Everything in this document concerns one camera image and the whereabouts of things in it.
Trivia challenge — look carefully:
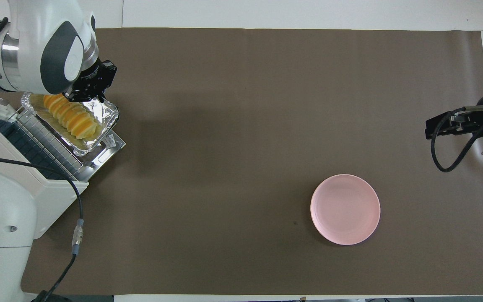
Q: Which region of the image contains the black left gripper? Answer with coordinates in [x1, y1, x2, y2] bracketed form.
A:
[65, 60, 118, 103]

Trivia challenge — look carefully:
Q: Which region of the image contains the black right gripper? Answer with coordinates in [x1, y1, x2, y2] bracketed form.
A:
[425, 105, 483, 140]

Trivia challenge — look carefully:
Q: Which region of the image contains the aluminium foil tray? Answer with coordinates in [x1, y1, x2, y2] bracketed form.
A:
[21, 92, 120, 157]

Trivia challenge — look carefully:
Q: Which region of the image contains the sliced golden bread loaf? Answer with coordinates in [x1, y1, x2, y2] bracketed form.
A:
[42, 94, 99, 140]

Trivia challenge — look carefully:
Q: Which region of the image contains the chrome glass oven door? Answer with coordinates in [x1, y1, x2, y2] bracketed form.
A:
[78, 130, 126, 182]

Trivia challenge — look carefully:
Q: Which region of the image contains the white toaster oven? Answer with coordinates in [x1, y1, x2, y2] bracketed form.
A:
[0, 91, 89, 242]

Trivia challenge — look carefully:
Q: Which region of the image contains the pink round plate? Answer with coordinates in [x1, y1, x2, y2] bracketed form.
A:
[310, 174, 381, 246]

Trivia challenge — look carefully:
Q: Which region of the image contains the brown table mat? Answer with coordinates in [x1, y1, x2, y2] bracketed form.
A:
[21, 28, 483, 295]

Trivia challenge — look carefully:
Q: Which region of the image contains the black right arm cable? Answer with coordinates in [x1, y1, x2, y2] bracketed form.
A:
[430, 107, 483, 173]

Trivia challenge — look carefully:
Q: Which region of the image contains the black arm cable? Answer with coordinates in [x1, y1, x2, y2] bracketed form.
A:
[0, 16, 85, 302]
[430, 107, 483, 173]

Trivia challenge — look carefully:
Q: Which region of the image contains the oven wire rack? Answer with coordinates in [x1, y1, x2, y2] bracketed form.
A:
[15, 108, 95, 181]

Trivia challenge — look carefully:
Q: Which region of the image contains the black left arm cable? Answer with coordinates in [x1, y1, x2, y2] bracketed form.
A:
[0, 16, 85, 302]

